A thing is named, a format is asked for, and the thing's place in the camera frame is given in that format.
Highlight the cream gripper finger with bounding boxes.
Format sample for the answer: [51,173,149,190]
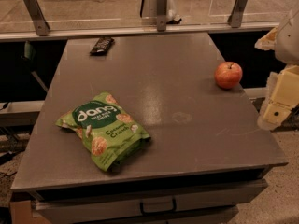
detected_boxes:
[257,65,299,131]
[254,27,278,50]

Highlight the green rice chip bag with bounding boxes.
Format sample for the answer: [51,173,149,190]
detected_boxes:
[56,91,150,171]

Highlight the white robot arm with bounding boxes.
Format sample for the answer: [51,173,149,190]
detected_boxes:
[254,5,299,130]

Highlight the red apple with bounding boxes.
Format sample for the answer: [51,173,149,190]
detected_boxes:
[214,62,243,89]

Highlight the black snack bar wrapper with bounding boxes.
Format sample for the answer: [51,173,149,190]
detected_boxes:
[90,37,114,56]

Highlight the right metal rail bracket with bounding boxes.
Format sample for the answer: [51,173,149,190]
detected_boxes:
[228,0,248,28]

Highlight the metal rail bracket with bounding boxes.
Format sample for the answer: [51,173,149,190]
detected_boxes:
[156,0,167,32]
[228,0,248,28]
[23,0,50,36]

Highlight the middle metal rail bracket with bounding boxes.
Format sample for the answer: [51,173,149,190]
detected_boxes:
[156,0,167,32]

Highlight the horizontal metal rail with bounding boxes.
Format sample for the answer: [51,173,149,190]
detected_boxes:
[0,21,279,42]

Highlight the left metal rail bracket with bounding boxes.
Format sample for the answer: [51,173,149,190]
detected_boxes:
[23,0,50,36]

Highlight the grey drawer with black handle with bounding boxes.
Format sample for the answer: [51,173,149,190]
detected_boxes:
[36,179,267,224]

